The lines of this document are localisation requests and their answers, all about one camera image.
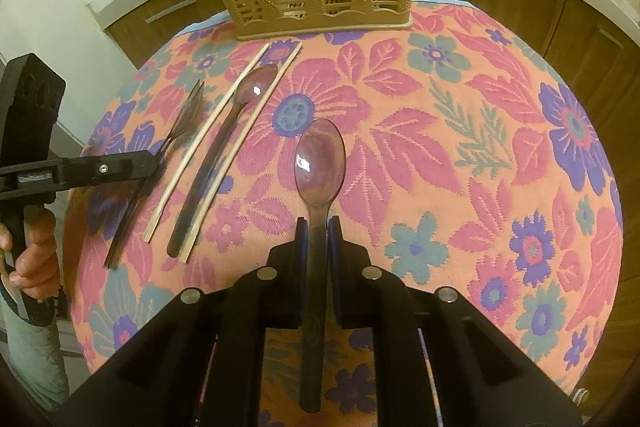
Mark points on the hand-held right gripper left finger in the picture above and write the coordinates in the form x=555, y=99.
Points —
x=300, y=237

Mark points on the translucent purple plastic spoon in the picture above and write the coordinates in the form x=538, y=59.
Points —
x=320, y=162
x=255, y=84

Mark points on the person's left hand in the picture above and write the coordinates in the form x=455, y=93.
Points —
x=37, y=267

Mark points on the translucent dark plastic fork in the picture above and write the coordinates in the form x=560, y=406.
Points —
x=187, y=122

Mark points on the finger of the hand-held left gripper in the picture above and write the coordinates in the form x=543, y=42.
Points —
x=120, y=168

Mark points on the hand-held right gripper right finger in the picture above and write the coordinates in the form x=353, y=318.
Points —
x=334, y=237

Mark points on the floral tablecloth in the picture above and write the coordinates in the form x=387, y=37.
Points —
x=450, y=157

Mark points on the person's grey trouser leg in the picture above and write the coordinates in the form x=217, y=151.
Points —
x=30, y=357

